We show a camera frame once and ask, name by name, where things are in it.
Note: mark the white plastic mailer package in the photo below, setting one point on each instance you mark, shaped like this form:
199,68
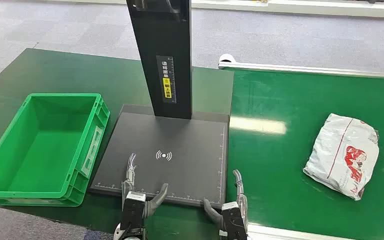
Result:
342,155

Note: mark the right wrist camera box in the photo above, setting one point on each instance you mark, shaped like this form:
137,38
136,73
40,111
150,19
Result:
234,222

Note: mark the black and yellow warning label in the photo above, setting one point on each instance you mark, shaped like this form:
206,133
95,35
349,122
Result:
167,81

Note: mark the green conveyor belt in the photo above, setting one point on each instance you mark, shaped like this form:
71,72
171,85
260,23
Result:
294,109

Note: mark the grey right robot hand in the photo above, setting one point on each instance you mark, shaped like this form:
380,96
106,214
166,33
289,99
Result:
240,185

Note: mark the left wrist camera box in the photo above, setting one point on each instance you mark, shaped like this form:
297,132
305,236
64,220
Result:
133,212

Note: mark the black inbound scanner machine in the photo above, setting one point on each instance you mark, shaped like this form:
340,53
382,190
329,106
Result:
178,149

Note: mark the silver conveyor side rail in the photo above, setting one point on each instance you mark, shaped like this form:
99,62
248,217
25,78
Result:
278,233
311,69

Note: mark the white low ledge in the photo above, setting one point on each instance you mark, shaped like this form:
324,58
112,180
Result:
311,8

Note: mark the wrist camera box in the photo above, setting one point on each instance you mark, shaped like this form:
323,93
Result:
234,222
133,212

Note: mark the green plastic crate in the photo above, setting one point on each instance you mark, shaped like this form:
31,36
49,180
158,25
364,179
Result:
43,152

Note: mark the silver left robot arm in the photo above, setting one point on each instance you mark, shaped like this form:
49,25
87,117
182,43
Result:
130,236

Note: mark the white conveyor roller end cap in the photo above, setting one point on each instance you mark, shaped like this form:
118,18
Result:
226,59

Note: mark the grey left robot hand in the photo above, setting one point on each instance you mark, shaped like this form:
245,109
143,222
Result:
131,172

